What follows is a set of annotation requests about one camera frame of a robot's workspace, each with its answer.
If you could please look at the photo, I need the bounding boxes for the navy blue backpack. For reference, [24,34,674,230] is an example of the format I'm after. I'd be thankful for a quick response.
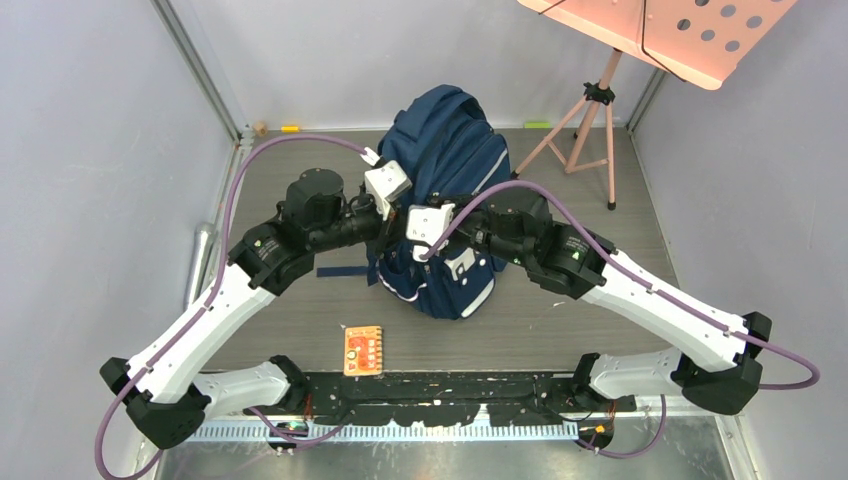
[315,84,513,322]

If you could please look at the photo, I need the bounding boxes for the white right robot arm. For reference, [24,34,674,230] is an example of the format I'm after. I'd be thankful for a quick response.
[448,188,772,415]

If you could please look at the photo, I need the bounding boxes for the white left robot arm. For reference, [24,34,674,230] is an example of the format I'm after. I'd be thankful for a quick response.
[100,161,411,450]

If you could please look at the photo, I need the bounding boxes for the orange spiral notepad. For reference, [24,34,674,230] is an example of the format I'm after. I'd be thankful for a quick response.
[343,326,383,377]

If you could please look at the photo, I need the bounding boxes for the small wooden block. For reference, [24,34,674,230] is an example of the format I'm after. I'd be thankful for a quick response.
[253,121,268,137]

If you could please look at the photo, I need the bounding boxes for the silver metal cylinder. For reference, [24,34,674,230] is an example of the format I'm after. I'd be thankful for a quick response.
[183,222,216,310]

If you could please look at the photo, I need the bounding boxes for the pink music stand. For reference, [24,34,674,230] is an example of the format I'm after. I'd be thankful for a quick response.
[512,0,796,210]

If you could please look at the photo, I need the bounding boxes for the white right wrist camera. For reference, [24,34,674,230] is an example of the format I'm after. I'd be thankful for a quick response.
[405,202,456,263]

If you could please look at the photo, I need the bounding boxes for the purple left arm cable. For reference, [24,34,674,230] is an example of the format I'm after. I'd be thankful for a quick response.
[93,133,382,480]

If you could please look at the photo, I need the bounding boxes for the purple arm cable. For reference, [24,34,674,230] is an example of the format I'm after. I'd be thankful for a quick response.
[93,133,382,480]
[420,179,821,460]

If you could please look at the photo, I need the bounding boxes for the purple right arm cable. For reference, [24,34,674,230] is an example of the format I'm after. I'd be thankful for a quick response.
[420,179,821,460]

